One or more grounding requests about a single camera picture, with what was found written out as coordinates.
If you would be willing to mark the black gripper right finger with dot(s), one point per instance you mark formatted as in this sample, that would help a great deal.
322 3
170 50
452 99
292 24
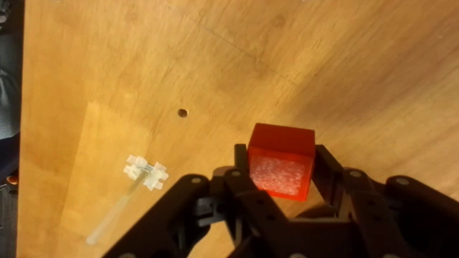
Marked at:
396 219

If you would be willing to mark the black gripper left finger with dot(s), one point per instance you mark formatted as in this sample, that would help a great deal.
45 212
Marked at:
216 219

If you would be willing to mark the orange block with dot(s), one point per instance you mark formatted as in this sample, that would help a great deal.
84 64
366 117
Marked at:
282 162

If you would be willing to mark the white cross piece with stick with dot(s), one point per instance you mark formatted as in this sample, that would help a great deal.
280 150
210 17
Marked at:
145 172

